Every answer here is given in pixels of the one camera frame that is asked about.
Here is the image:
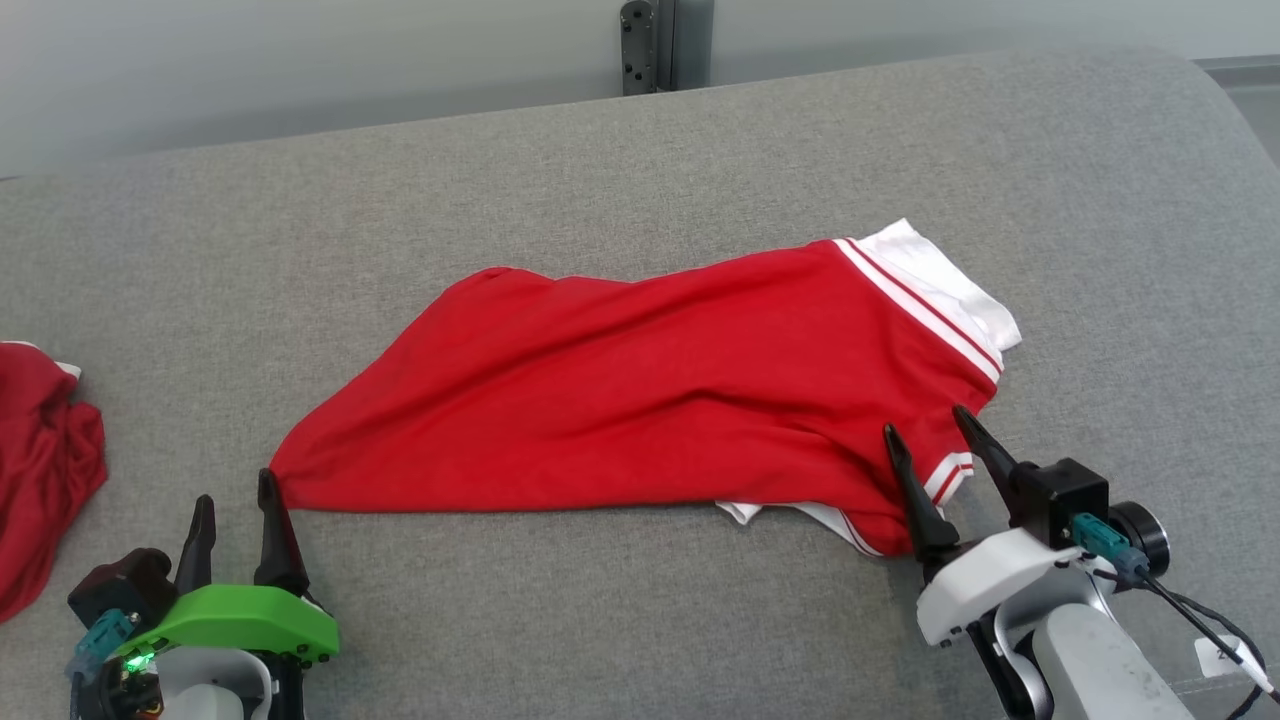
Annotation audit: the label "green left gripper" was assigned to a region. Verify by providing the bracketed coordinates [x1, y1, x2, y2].
[113, 467, 341, 674]

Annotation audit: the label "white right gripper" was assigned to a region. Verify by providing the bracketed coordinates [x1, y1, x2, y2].
[883, 404, 1103, 648]

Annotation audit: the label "red white-striped shorts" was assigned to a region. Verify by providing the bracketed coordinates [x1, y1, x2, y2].
[0, 340, 109, 627]

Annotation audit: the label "red white basketball jersey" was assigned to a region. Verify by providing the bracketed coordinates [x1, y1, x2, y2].
[268, 218, 1023, 559]

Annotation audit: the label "grey fabric sofa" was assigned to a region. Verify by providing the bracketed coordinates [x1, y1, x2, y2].
[0, 45, 1280, 720]

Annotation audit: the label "teal left camera connector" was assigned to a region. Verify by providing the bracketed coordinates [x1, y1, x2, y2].
[74, 607, 142, 668]

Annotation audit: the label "teal camera connector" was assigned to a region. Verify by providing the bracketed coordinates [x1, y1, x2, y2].
[1069, 512, 1152, 588]
[74, 607, 142, 668]

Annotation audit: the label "teal right camera connector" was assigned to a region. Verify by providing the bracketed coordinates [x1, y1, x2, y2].
[1069, 512, 1152, 588]

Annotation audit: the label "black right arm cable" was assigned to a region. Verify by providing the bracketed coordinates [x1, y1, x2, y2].
[1095, 570, 1280, 720]

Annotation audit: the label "white cable tag label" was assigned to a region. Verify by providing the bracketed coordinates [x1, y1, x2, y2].
[1194, 634, 1267, 678]

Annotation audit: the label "black perforated metal bracket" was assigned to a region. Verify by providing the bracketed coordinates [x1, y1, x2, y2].
[619, 0, 660, 98]

